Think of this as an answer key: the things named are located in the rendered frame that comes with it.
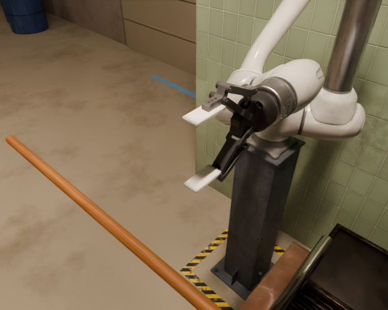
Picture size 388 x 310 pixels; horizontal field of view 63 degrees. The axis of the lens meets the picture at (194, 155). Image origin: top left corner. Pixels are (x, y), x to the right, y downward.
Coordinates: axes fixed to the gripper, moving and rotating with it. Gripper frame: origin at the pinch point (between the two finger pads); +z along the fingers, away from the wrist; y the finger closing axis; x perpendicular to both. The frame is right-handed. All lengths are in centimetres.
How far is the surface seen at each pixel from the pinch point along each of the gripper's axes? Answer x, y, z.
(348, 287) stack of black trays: -28, 59, -39
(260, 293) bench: -3, 91, -37
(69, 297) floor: 90, 149, 9
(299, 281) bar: -19.4, 31.6, -12.2
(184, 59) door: 256, 132, -266
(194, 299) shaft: -6.4, 28.7, 6.8
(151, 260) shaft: 6.3, 28.7, 6.6
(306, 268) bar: -19.1, 31.6, -16.1
